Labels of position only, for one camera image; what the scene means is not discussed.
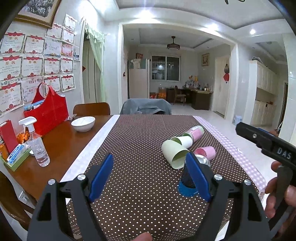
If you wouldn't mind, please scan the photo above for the window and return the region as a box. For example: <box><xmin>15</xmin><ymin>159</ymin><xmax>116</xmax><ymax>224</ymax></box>
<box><xmin>151</xmin><ymin>55</ymin><xmax>181</xmax><ymax>81</ymax></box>

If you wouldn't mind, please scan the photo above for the blue black metal cup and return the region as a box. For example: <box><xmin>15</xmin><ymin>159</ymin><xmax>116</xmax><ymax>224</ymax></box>
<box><xmin>178</xmin><ymin>153</ymin><xmax>211</xmax><ymax>201</ymax></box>

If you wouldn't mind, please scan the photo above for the framed blossom painting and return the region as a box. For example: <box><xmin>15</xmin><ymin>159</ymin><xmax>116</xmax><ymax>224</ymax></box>
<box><xmin>15</xmin><ymin>0</ymin><xmax>62</xmax><ymax>29</ymax></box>

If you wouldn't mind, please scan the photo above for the clear spray bottle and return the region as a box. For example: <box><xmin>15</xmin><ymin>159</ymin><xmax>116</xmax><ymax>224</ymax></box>
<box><xmin>18</xmin><ymin>116</ymin><xmax>50</xmax><ymax>167</ymax></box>

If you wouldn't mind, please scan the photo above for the wooden desk chair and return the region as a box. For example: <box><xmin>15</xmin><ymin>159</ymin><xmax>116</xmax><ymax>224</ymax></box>
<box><xmin>174</xmin><ymin>85</ymin><xmax>186</xmax><ymax>105</ymax></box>

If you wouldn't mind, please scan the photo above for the brown polka dot tablecloth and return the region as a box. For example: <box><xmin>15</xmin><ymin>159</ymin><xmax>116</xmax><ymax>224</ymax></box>
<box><xmin>66</xmin><ymin>114</ymin><xmax>260</xmax><ymax>241</ymax></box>

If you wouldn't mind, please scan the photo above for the light blue trash bin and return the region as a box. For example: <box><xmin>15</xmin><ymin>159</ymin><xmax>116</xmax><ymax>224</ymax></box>
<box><xmin>233</xmin><ymin>115</ymin><xmax>243</xmax><ymax>126</ymax></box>

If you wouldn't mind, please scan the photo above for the small framed picture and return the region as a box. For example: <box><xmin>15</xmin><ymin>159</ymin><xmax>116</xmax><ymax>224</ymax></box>
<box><xmin>201</xmin><ymin>53</ymin><xmax>210</xmax><ymax>66</ymax></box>

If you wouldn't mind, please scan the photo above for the white refrigerator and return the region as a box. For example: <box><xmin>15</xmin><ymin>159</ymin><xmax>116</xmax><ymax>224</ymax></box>
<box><xmin>128</xmin><ymin>59</ymin><xmax>150</xmax><ymax>98</ymax></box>

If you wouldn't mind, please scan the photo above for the red gift box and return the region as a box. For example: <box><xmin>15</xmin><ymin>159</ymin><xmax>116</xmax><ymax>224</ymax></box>
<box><xmin>0</xmin><ymin>120</ymin><xmax>18</xmax><ymax>153</ymax></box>

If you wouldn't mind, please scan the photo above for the left hand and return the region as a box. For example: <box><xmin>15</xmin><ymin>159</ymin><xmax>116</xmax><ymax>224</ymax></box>
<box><xmin>132</xmin><ymin>232</ymin><xmax>152</xmax><ymax>241</ymax></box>

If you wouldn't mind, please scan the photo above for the near wooden chair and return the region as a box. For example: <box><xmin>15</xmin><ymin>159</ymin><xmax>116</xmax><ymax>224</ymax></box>
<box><xmin>0</xmin><ymin>172</ymin><xmax>34</xmax><ymax>231</ymax></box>

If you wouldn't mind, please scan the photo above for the green tray with boxes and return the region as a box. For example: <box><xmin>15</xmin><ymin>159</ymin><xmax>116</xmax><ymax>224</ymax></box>
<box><xmin>1</xmin><ymin>144</ymin><xmax>31</xmax><ymax>172</ymax></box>

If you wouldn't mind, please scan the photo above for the ceiling fan lamp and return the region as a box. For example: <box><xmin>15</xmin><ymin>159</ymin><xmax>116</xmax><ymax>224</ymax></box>
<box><xmin>166</xmin><ymin>36</ymin><xmax>181</xmax><ymax>50</ymax></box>

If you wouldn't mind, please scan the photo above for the white ceramic bowl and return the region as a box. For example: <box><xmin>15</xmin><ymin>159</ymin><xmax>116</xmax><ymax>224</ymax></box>
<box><xmin>71</xmin><ymin>116</ymin><xmax>95</xmax><ymax>133</ymax></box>

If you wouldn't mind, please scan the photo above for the right hand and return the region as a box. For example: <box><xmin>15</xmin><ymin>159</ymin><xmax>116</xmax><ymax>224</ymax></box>
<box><xmin>264</xmin><ymin>161</ymin><xmax>296</xmax><ymax>219</ymax></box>

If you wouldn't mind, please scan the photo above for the brown wooden chair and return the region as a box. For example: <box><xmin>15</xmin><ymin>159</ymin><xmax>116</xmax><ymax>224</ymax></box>
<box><xmin>73</xmin><ymin>102</ymin><xmax>110</xmax><ymax>116</ymax></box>

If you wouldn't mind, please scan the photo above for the chair with grey jacket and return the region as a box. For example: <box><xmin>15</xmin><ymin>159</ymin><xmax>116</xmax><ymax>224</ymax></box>
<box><xmin>120</xmin><ymin>98</ymin><xmax>171</xmax><ymax>115</ymax></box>

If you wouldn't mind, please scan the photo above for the red felt tote bag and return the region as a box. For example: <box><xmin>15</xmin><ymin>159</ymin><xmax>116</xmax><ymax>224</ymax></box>
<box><xmin>23</xmin><ymin>82</ymin><xmax>69</xmax><ymax>136</ymax></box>

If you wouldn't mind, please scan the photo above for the dark wooden desk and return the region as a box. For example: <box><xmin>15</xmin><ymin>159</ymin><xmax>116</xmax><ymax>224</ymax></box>
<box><xmin>166</xmin><ymin>87</ymin><xmax>213</xmax><ymax>110</ymax></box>

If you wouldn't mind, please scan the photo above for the cream wall cabinet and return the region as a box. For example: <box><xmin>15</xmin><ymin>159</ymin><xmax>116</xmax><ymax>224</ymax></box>
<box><xmin>242</xmin><ymin>60</ymin><xmax>278</xmax><ymax>127</ymax></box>

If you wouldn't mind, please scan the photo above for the green door curtain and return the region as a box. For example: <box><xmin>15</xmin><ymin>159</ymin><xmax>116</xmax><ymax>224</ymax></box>
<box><xmin>85</xmin><ymin>23</ymin><xmax>106</xmax><ymax>102</ymax></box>

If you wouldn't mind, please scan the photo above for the pink clear plastic cup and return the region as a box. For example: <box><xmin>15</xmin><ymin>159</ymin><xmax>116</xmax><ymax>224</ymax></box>
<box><xmin>194</xmin><ymin>146</ymin><xmax>216</xmax><ymax>161</ymax></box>

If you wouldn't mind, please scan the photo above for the pink green clear jar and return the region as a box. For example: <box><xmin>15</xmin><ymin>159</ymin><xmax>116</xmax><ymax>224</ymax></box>
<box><xmin>182</xmin><ymin>126</ymin><xmax>204</xmax><ymax>143</ymax></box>

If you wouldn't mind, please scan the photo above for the white paper cup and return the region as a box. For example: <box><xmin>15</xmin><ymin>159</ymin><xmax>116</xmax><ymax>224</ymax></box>
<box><xmin>171</xmin><ymin>136</ymin><xmax>193</xmax><ymax>149</ymax></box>

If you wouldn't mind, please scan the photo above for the pale green plastic cup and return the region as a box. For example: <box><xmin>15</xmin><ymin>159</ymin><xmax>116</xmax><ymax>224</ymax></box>
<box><xmin>162</xmin><ymin>140</ymin><xmax>189</xmax><ymax>170</ymax></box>

